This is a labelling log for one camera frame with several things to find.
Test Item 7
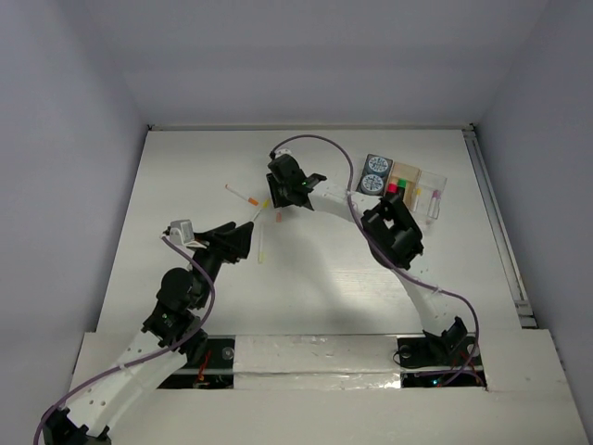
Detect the pale yellow cap marker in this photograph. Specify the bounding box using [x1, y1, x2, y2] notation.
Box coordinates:
[258, 223, 265, 264]

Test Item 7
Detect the orange cap marker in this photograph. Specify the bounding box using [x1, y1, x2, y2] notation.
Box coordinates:
[225, 184, 259, 207]

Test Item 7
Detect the blue white round jar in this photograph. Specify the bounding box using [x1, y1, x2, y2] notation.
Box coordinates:
[364, 155, 391, 177]

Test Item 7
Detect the black pink highlighter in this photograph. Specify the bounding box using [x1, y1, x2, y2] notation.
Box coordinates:
[385, 184, 397, 195]

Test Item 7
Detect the black green highlighter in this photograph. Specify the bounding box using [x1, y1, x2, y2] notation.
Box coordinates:
[397, 179, 407, 197]

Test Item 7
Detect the yellow end marker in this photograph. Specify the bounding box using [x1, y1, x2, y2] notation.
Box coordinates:
[412, 187, 422, 212]

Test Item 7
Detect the pink cap marker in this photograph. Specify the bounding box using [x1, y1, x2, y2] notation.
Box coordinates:
[428, 189, 441, 219]

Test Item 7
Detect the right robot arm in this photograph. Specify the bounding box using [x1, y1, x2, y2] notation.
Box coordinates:
[267, 153, 467, 363]

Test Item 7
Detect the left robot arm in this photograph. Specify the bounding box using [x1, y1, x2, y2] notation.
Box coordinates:
[33, 220, 254, 444]

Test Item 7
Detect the dark grey plastic bin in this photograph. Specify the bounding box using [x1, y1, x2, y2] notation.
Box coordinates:
[356, 154, 393, 203]

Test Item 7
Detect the silver taped strip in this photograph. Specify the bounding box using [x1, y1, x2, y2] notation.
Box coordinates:
[233, 335, 401, 390]

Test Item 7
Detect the clear plastic bin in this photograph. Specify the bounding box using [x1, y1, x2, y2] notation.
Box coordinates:
[412, 171, 447, 228]

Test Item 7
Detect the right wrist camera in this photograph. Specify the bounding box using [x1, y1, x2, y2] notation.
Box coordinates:
[270, 147, 292, 159]

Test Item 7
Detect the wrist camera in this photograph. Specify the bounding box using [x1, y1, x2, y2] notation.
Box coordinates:
[164, 219, 195, 247]
[270, 147, 292, 159]

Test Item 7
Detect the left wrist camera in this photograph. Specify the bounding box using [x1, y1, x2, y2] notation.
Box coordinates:
[164, 219, 195, 247]

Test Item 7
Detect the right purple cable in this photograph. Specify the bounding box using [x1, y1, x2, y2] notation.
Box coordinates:
[269, 134, 481, 387]

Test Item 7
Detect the purple cable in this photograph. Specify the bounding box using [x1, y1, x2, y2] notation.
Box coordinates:
[32, 238, 218, 444]
[269, 134, 481, 387]

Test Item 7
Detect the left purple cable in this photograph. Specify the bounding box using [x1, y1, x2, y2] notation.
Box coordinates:
[32, 238, 218, 444]

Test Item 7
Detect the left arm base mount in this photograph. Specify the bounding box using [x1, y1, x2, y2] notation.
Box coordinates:
[158, 330, 235, 389]

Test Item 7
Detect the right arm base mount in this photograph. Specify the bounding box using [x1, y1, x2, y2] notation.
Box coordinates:
[392, 316, 487, 388]

